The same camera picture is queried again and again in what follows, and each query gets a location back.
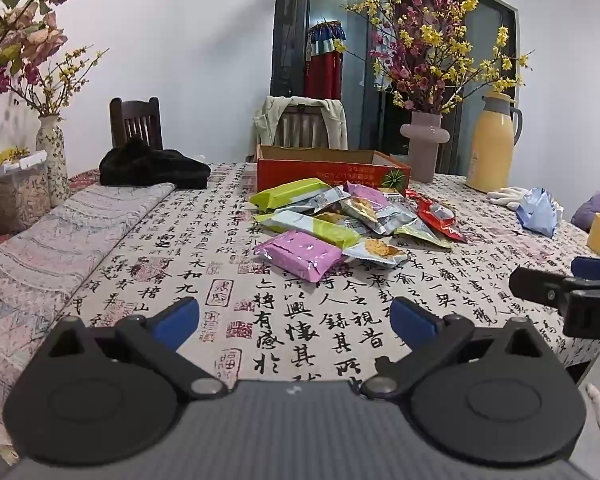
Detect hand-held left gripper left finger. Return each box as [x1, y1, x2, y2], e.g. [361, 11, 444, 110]
[45, 296, 228, 402]

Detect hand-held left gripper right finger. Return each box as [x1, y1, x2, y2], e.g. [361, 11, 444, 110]
[360, 296, 556, 401]

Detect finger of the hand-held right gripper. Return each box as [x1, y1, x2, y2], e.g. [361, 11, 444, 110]
[509, 266, 581, 307]
[571, 256, 600, 281]

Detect pile of snack packets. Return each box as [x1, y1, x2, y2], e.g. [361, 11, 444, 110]
[250, 180, 470, 284]

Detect green snack packet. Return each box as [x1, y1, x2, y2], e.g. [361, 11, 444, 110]
[249, 178, 332, 212]

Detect red cardboard box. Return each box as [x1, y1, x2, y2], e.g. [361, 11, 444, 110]
[256, 144, 412, 197]

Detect calligraphy print tablecloth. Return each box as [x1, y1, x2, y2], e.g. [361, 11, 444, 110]
[55, 160, 600, 391]

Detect blue and white plastic bag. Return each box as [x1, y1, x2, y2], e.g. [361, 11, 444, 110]
[516, 187, 564, 239]

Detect white gloves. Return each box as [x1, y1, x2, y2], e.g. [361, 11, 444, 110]
[486, 186, 532, 209]

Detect striped pale cloth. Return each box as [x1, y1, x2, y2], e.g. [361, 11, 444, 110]
[0, 181, 177, 443]

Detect yellow thermos jug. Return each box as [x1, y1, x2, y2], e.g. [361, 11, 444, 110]
[465, 91, 524, 194]

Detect black cloth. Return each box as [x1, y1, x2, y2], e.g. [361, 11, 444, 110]
[99, 137, 212, 189]

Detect pink vase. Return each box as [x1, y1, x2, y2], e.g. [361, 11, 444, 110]
[399, 111, 451, 184]

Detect container with white lid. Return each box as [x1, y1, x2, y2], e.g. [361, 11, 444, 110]
[0, 149, 52, 235]

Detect patterned slim vase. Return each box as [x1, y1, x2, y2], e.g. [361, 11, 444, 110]
[35, 113, 72, 209]

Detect dark wooden chair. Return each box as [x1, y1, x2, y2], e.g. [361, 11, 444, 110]
[109, 96, 164, 151]

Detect beige jacket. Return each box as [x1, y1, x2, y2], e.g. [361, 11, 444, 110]
[251, 95, 349, 162]

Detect wooden chair with slats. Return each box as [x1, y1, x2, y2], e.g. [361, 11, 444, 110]
[275, 102, 331, 150]

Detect thin yellow flower branches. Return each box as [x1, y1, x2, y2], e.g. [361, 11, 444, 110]
[7, 45, 110, 117]

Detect yellow and pink flower branches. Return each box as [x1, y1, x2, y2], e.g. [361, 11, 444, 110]
[344, 0, 537, 117]

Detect hanging red and blue garment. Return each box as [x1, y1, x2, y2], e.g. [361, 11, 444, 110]
[304, 19, 349, 102]

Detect large pink flowers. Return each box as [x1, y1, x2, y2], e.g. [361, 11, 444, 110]
[0, 0, 87, 93]

